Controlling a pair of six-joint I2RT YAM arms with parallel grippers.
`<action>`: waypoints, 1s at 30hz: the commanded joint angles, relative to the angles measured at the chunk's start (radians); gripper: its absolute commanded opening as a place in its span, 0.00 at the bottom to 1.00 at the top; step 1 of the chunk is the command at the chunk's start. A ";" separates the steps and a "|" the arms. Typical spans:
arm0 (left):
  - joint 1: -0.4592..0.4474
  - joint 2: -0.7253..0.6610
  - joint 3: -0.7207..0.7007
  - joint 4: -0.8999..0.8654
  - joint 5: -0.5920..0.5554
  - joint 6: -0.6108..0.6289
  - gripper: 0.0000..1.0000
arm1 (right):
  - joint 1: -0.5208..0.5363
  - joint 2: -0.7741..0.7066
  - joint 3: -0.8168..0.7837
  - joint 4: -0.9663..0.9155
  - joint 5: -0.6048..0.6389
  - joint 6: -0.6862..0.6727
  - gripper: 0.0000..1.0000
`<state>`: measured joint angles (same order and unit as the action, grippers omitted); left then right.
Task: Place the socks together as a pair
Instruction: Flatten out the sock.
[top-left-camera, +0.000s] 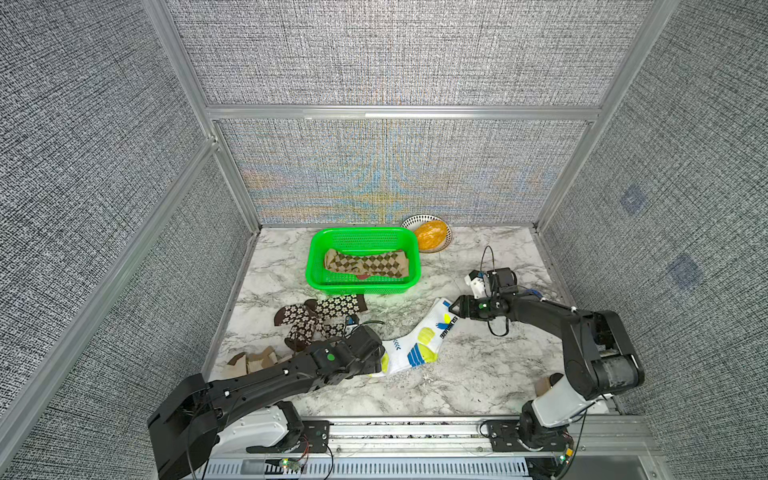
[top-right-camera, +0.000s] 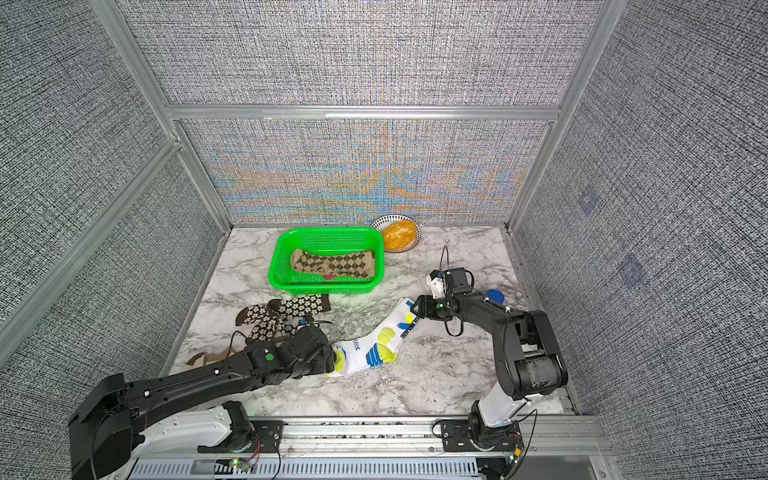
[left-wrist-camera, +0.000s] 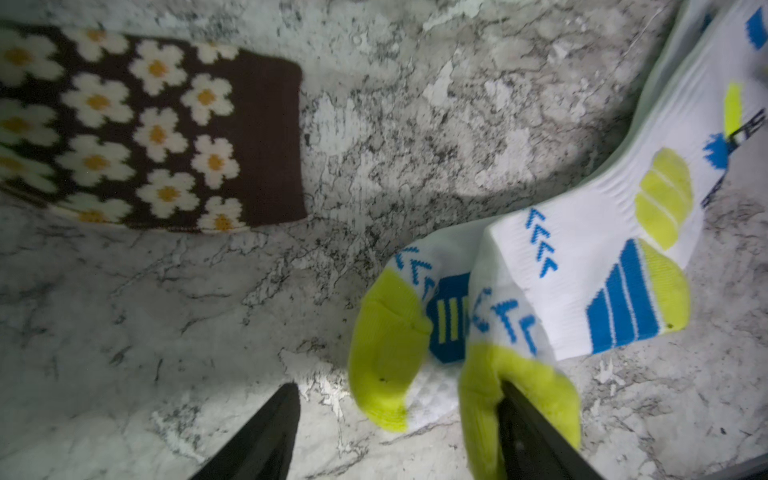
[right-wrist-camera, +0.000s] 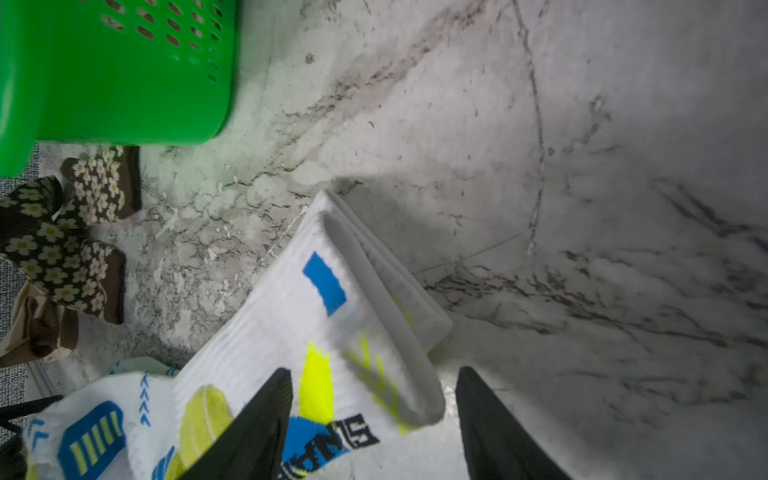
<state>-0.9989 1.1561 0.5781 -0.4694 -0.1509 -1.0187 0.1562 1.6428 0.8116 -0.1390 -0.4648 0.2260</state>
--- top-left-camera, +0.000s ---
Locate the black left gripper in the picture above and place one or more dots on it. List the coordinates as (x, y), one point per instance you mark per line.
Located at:
(374, 363)

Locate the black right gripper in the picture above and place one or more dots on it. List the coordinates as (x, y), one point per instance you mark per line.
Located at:
(465, 307)

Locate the brown daisy sock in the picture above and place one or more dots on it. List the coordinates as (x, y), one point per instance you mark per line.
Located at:
(306, 326)
(328, 317)

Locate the white sock blue yellow patches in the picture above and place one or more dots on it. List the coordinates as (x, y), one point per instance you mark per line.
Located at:
(421, 345)

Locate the brown checkered argyle sock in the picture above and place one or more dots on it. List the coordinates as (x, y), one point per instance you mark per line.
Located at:
(393, 264)

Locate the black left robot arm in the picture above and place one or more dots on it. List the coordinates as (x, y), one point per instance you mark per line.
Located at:
(185, 427)

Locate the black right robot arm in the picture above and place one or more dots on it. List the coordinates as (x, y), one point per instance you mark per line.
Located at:
(599, 357)

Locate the orange fruit in bowl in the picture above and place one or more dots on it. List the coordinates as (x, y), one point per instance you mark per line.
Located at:
(431, 235)

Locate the patterned white bowl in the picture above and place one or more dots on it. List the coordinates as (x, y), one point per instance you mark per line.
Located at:
(411, 223)

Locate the brown jar black lid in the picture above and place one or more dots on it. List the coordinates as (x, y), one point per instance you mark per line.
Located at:
(544, 384)

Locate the green plastic basket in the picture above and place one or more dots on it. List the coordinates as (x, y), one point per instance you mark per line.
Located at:
(361, 241)

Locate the brown beige striped sock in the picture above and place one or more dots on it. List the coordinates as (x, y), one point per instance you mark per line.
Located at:
(245, 363)

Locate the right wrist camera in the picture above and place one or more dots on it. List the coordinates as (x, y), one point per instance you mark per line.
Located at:
(476, 280)

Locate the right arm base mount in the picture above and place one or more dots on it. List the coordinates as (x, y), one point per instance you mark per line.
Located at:
(542, 424)

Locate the aluminium front rail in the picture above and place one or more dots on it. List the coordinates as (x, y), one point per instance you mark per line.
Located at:
(450, 447)

